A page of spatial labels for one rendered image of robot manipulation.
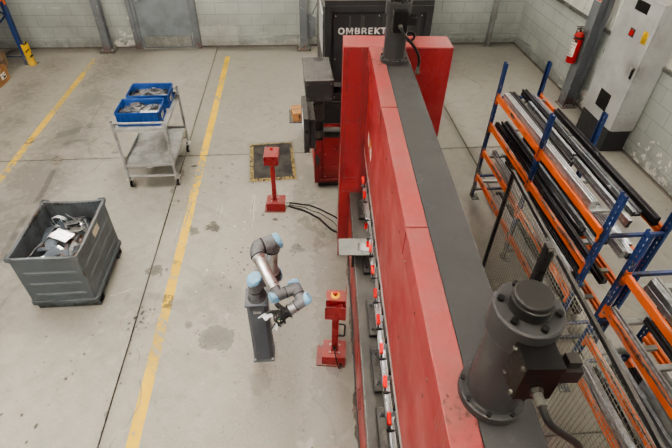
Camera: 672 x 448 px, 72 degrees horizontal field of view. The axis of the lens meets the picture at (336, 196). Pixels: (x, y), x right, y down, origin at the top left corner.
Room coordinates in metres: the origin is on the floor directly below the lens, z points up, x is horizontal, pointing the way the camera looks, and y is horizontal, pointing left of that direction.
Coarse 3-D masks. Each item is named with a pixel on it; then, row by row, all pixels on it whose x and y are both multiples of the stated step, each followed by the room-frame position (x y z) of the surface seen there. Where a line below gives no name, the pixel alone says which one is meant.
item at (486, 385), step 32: (512, 288) 0.75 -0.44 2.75; (544, 288) 0.73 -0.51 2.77; (512, 320) 0.67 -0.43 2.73; (544, 320) 0.67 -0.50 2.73; (480, 352) 0.72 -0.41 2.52; (512, 352) 0.64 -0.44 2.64; (544, 352) 0.61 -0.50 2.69; (576, 352) 0.63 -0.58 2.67; (480, 384) 0.67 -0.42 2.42; (512, 384) 0.59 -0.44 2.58; (544, 384) 0.57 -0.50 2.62; (480, 416) 0.63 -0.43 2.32; (512, 416) 0.63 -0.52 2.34; (544, 416) 0.51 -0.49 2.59
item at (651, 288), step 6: (654, 282) 1.89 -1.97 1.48; (660, 282) 1.91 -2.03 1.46; (648, 288) 1.88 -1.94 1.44; (654, 288) 1.85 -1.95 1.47; (660, 288) 1.84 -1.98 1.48; (666, 288) 1.86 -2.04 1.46; (648, 294) 1.85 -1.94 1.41; (654, 294) 1.83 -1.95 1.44; (660, 294) 1.80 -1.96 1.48; (666, 294) 1.79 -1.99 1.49; (654, 300) 1.80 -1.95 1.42; (660, 300) 1.78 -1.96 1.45; (666, 300) 1.75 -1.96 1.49; (660, 306) 1.75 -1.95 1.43; (666, 306) 1.73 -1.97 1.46; (666, 312) 1.70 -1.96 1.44; (666, 318) 1.68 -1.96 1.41
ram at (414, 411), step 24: (384, 168) 2.24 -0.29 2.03; (384, 192) 2.15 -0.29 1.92; (384, 216) 2.06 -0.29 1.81; (384, 240) 1.97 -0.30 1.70; (384, 264) 1.88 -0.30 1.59; (384, 288) 1.78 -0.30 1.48; (408, 288) 1.29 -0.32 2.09; (408, 312) 1.22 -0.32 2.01; (408, 336) 1.16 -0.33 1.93; (408, 360) 1.09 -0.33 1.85; (408, 384) 1.03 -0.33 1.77; (408, 408) 0.96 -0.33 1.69; (408, 432) 0.90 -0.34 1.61; (432, 432) 0.70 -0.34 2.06
